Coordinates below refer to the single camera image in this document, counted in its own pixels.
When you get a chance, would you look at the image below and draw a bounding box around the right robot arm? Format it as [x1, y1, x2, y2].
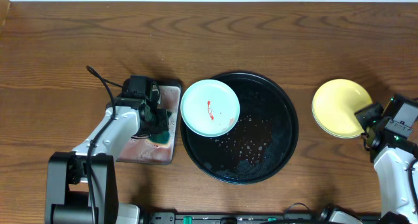
[355, 99, 417, 223]

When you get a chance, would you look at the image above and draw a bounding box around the green yellow sponge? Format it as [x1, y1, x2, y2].
[148, 111, 175, 148]

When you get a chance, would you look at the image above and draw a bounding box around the yellow plate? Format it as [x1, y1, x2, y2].
[312, 79, 372, 138]

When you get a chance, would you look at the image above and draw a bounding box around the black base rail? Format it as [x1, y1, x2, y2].
[143, 211, 383, 224]

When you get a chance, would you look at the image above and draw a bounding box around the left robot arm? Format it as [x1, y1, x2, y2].
[44, 100, 171, 223]

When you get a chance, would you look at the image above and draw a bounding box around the round black tray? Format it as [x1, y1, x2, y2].
[180, 72, 298, 184]

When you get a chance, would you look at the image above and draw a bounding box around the rectangular black soapy tray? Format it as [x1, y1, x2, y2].
[117, 79, 182, 165]

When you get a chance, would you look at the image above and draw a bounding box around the light blue plate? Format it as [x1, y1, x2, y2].
[312, 103, 363, 139]
[180, 79, 240, 137]

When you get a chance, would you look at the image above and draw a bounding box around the light blue plate front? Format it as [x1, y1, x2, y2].
[312, 103, 363, 139]

